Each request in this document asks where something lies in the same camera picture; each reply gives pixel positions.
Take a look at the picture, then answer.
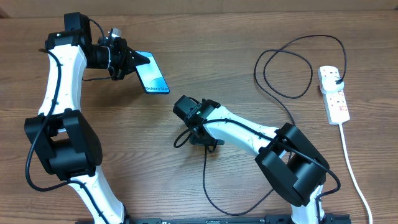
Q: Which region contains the white charger plug adapter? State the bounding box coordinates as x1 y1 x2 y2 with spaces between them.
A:
320 76 345 94

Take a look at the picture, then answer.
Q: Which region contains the white power strip cord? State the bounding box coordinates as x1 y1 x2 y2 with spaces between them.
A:
338 123 373 224

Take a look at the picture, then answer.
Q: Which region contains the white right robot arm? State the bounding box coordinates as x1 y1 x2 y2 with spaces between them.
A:
173 95 330 223

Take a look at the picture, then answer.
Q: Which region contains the Samsung Galaxy smartphone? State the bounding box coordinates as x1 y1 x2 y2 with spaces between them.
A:
136 51 170 95

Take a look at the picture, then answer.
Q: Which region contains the white power strip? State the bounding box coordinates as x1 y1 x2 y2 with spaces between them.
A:
318 65 350 125

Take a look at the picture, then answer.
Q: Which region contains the cardboard wall panel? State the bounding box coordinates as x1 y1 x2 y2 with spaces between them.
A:
1 0 397 18

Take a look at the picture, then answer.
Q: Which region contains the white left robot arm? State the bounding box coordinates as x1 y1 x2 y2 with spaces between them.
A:
24 12 150 223

